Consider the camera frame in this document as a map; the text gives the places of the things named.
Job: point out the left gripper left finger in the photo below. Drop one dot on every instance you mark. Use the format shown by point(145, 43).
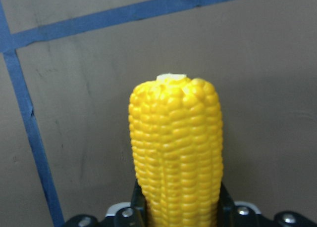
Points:
point(134, 215)

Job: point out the yellow corn cob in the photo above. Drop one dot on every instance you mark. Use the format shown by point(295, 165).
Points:
point(176, 133)

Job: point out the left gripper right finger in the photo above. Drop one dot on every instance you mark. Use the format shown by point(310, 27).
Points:
point(235, 214)

